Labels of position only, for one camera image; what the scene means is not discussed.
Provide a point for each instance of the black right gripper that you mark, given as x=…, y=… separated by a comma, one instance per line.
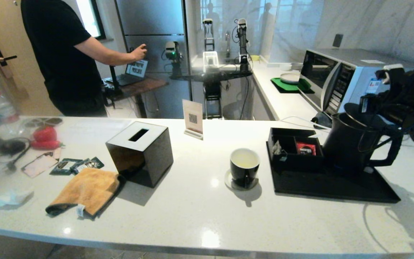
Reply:
x=401, y=93

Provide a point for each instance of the black electric kettle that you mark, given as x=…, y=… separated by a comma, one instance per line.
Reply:
x=350, y=147

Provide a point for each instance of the pyramid tea bag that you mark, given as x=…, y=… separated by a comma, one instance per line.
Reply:
x=278, y=148

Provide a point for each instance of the dark green tea packet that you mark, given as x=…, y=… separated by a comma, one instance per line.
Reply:
x=63, y=167
x=92, y=164

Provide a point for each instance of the silver microwave oven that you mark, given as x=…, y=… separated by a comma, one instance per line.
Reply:
x=347, y=79

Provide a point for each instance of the red coffee sachet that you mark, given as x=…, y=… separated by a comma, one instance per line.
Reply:
x=306, y=148

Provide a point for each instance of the small white bowl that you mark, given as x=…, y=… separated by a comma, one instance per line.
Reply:
x=296, y=66

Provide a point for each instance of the white plate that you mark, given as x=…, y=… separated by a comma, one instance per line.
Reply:
x=289, y=78

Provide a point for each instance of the black compartment sachet box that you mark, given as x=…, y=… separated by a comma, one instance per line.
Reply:
x=300, y=163

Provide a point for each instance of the green mat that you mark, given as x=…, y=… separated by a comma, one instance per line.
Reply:
x=282, y=86

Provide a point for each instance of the black rectangular serving tray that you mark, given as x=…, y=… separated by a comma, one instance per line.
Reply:
x=318, y=187

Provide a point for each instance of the black mug white inside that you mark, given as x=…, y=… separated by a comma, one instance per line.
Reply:
x=244, y=174

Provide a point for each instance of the chrome faucet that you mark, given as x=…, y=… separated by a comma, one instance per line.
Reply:
x=227, y=43

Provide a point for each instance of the white round saucer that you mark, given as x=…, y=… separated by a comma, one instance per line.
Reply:
x=228, y=182

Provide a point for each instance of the QR code table sign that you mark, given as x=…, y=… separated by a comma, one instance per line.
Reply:
x=193, y=118

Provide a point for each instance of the brown wooden desk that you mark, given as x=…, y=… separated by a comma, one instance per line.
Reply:
x=146, y=86

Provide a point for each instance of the black cube tissue box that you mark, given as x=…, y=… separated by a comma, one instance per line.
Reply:
x=146, y=158

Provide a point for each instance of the grey refrigerator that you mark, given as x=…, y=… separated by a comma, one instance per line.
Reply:
x=153, y=21

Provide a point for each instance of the open laptop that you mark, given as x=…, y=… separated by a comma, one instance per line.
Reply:
x=135, y=70

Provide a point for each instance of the dark framed window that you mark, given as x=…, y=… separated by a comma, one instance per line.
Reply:
x=92, y=19

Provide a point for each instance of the orange microfibre cloth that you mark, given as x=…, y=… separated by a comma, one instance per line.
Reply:
x=88, y=190

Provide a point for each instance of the person in black shirt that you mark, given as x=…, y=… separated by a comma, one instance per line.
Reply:
x=63, y=54

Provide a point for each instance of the red toy strawberry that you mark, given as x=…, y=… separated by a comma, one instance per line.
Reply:
x=45, y=134

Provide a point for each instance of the red toy chili pepper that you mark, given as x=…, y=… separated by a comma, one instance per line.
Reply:
x=45, y=145

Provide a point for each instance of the torn pink foil sachet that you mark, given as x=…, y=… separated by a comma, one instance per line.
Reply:
x=40, y=165

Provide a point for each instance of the black round power adapter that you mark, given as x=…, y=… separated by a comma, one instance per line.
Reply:
x=12, y=147

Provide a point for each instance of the crumpled white tissue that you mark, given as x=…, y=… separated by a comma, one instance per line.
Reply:
x=13, y=198

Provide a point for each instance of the clear bottle red cap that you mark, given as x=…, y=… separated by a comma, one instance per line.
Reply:
x=2, y=109

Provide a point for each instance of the right wrist camera housing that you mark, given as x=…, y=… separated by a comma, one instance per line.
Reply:
x=392, y=68

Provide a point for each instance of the black wall socket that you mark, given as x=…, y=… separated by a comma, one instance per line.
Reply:
x=338, y=40

